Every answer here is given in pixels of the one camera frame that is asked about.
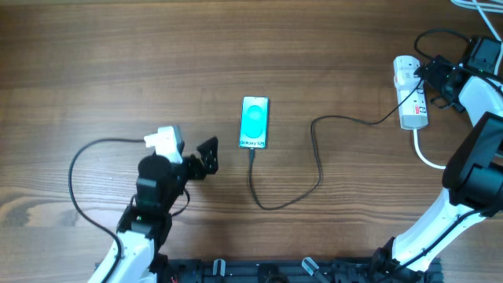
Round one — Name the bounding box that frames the white USB charger plug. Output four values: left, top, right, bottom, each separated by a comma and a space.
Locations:
394, 65, 421, 90

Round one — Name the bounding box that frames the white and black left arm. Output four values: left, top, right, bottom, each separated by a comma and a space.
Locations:
90, 137, 218, 282

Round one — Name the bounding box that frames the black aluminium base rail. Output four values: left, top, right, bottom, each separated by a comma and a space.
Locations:
93, 257, 444, 283

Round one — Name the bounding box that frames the Galaxy S25 smartphone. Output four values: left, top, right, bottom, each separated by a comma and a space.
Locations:
239, 96, 270, 149

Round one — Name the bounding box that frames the black USB charging cable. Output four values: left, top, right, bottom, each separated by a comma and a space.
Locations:
247, 61, 427, 211

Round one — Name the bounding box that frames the white power strip cord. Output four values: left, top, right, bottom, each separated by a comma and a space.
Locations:
412, 0, 503, 171

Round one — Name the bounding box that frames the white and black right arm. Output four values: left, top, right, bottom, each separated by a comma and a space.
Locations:
367, 35, 502, 282

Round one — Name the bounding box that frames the white power strip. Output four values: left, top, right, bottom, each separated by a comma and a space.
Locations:
393, 55, 428, 130

